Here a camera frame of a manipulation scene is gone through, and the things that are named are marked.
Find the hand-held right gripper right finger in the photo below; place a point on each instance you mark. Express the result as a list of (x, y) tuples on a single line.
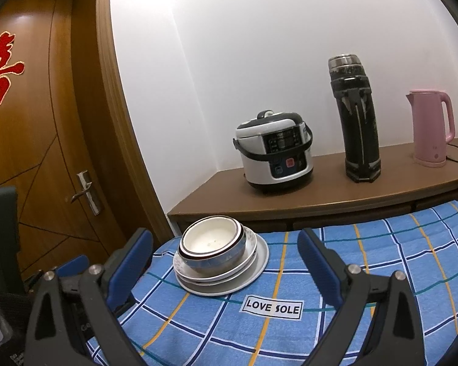
[(320, 270)]

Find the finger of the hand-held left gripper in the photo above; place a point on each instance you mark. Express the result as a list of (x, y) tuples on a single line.
[(74, 265)]

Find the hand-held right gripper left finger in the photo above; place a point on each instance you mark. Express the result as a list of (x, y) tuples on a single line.
[(129, 270)]

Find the round metal plate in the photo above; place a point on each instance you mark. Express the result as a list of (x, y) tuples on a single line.
[(252, 276)]

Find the large floral white plate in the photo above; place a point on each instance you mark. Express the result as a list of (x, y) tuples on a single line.
[(217, 277)]

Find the stainless steel bowl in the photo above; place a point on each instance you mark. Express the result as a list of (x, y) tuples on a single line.
[(223, 263)]

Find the blue plaid blanket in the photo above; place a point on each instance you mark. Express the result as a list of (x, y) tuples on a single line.
[(274, 335)]

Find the brown wooden cabinet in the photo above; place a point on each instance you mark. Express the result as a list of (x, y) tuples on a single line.
[(221, 194)]

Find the white and black rice cooker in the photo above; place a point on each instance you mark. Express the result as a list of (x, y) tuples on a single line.
[(274, 152)]

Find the brown wooden door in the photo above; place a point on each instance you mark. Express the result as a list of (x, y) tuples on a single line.
[(53, 129)]

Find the tall black thermos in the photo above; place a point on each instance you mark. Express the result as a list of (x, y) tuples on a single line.
[(360, 122)]

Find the pink electric kettle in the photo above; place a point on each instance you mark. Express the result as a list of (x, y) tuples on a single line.
[(429, 129)]

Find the red paper door decoration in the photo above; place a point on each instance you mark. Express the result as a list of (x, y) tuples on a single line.
[(0, 72)]

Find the wooden door frame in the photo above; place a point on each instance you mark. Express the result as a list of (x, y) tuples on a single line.
[(114, 84)]

